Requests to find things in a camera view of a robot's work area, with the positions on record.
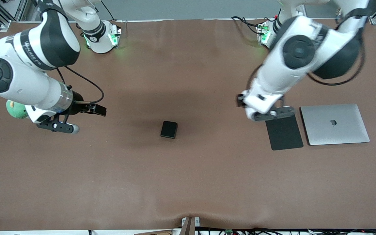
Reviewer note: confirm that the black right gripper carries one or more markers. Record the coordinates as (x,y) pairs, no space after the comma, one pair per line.
(78,106)

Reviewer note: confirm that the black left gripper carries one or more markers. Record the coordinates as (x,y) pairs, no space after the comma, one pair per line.
(240,100)

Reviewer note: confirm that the black phone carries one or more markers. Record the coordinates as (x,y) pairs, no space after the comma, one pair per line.
(168,129)

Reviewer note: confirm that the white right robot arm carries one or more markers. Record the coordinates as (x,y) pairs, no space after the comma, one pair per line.
(21,81)

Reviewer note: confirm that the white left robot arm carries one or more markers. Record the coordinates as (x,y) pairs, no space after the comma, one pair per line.
(282,71)

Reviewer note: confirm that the black mouse pad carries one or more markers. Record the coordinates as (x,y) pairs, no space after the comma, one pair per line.
(284,137)

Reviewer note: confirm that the green-lit base connector block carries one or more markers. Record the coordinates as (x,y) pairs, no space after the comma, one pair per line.
(114,37)
(263,34)

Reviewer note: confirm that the green dinosaur plush toy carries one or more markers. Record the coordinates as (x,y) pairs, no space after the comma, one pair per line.
(15,111)

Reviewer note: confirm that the brown table cover mat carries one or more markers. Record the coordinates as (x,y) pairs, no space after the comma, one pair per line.
(188,179)

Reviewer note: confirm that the silver closed laptop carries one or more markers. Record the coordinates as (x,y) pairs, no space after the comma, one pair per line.
(335,130)

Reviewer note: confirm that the silver metal mounting bracket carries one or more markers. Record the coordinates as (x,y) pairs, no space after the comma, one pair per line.
(197,222)

